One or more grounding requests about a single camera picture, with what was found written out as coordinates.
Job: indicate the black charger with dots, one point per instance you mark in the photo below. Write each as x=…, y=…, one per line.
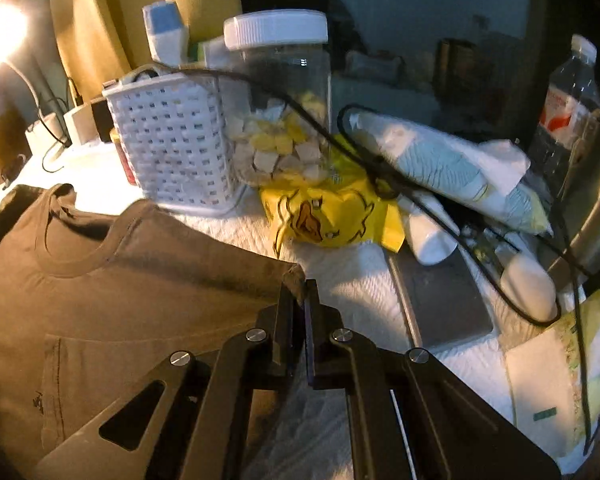
x=101, y=120

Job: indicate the white charger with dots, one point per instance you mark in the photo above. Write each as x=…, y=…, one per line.
x=80, y=122

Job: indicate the white desk lamp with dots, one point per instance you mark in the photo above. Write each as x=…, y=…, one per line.
x=0, y=30

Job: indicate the clear water bottle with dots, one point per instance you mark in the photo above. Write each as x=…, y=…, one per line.
x=570, y=95

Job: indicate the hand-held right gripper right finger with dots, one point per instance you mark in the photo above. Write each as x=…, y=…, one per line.
x=325, y=345

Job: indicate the brown t-shirt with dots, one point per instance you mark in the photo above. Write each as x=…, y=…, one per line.
x=130, y=285

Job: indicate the yellow duck print packet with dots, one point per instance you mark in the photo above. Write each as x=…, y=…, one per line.
x=330, y=215

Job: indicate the red can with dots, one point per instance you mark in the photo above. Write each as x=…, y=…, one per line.
x=122, y=160

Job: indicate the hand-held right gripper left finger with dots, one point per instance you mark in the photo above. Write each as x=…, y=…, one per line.
x=282, y=325

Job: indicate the white wipes pack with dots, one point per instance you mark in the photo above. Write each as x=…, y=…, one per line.
x=430, y=160

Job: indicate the white plastic basket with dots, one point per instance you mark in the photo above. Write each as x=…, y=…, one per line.
x=170, y=145

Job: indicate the green packet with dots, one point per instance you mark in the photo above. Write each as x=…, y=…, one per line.
x=196, y=51

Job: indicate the yellow curtain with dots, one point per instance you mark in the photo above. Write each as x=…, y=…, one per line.
x=105, y=20

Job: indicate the grey flat slab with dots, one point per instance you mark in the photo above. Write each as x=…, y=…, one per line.
x=440, y=300

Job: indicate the white paper box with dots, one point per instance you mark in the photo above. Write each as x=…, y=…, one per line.
x=540, y=375

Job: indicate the clear jar with white lid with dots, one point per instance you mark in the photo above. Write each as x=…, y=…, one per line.
x=280, y=60

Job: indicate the blue and white tube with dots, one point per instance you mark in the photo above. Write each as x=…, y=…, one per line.
x=165, y=25

